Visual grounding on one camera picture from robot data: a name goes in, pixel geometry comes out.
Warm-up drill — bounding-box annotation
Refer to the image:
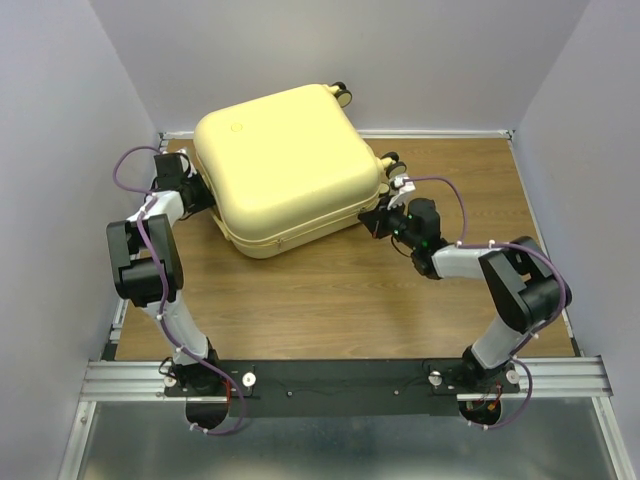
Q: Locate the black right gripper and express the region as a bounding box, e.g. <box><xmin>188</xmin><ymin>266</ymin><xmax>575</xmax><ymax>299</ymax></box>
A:
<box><xmin>359</xmin><ymin>194</ymin><xmax>420</xmax><ymax>250</ymax></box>

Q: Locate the cream yellow suitcase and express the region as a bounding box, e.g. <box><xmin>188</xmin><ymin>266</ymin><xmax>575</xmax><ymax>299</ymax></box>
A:
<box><xmin>193</xmin><ymin>82</ymin><xmax>407</xmax><ymax>259</ymax></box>

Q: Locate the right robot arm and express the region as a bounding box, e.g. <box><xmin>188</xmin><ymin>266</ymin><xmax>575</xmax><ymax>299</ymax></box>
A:
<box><xmin>358</xmin><ymin>198</ymin><xmax>572</xmax><ymax>392</ymax></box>

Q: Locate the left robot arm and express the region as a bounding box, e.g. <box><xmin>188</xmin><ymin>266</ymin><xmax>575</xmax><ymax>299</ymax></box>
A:
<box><xmin>106</xmin><ymin>146</ymin><xmax>223</xmax><ymax>396</ymax></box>

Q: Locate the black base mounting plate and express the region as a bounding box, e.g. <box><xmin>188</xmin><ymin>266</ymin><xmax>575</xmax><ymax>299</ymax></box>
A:
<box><xmin>164</xmin><ymin>358</ymin><xmax>520</xmax><ymax>419</ymax></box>

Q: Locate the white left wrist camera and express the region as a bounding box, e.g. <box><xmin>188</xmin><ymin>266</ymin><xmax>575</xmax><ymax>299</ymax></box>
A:
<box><xmin>175</xmin><ymin>148</ymin><xmax>197</xmax><ymax>177</ymax></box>

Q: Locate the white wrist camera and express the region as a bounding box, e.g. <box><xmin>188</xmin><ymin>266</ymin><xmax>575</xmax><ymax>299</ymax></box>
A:
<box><xmin>175</xmin><ymin>148</ymin><xmax>197</xmax><ymax>177</ymax></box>
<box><xmin>387</xmin><ymin>174</ymin><xmax>416</xmax><ymax>210</ymax></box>

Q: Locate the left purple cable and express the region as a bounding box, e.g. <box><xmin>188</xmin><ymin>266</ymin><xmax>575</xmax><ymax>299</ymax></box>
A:
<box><xmin>112</xmin><ymin>145</ymin><xmax>246</xmax><ymax>437</ymax></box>

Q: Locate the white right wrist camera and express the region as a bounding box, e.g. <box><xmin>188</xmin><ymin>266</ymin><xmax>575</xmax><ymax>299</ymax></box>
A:
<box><xmin>387</xmin><ymin>174</ymin><xmax>416</xmax><ymax>210</ymax></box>

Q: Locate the aluminium frame rail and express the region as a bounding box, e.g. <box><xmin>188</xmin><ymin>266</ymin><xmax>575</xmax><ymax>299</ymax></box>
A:
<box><xmin>59</xmin><ymin>357</ymin><xmax>635</xmax><ymax>479</ymax></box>

